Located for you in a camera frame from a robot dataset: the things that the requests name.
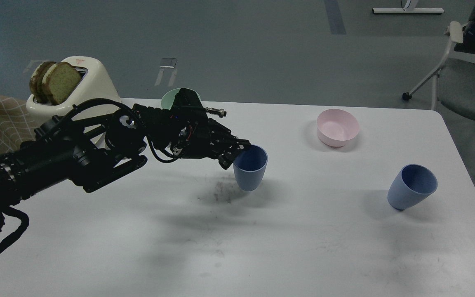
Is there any toast slice back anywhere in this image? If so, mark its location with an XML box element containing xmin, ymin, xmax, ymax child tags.
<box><xmin>29</xmin><ymin>61</ymin><xmax>57</xmax><ymax>103</ymax></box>

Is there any cream toaster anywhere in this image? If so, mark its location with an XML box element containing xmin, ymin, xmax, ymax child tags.
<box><xmin>26</xmin><ymin>56</ymin><xmax>120</xmax><ymax>125</ymax></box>

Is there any pink bowl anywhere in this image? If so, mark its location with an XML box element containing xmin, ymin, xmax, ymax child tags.
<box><xmin>315</xmin><ymin>108</ymin><xmax>360</xmax><ymax>147</ymax></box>

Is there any white table base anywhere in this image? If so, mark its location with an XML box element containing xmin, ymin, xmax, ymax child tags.
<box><xmin>372</xmin><ymin>0</ymin><xmax>445</xmax><ymax>15</ymax></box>

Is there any toast slice front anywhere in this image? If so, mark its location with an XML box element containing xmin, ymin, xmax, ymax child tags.
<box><xmin>41</xmin><ymin>62</ymin><xmax>82</xmax><ymax>105</ymax></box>

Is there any blue cup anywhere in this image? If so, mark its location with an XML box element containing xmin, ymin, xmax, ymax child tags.
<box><xmin>388</xmin><ymin>164</ymin><xmax>438</xmax><ymax>211</ymax></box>
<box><xmin>233</xmin><ymin>145</ymin><xmax>269</xmax><ymax>191</ymax></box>

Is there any toast slice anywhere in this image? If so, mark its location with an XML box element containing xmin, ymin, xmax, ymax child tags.
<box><xmin>29</xmin><ymin>61</ymin><xmax>57</xmax><ymax>103</ymax></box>
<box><xmin>41</xmin><ymin>62</ymin><xmax>82</xmax><ymax>105</ymax></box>

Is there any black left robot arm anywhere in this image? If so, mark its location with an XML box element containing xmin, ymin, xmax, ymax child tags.
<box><xmin>0</xmin><ymin>88</ymin><xmax>251</xmax><ymax>254</ymax></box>

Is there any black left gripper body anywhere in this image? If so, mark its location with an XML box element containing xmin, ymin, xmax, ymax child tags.
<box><xmin>171</xmin><ymin>106</ymin><xmax>247</xmax><ymax>161</ymax></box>

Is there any green bowl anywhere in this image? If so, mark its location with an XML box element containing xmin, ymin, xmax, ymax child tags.
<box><xmin>161</xmin><ymin>87</ymin><xmax>203</xmax><ymax>110</ymax></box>

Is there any grey office chair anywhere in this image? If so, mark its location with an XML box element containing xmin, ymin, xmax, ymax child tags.
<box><xmin>402</xmin><ymin>6</ymin><xmax>475</xmax><ymax>121</ymax></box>

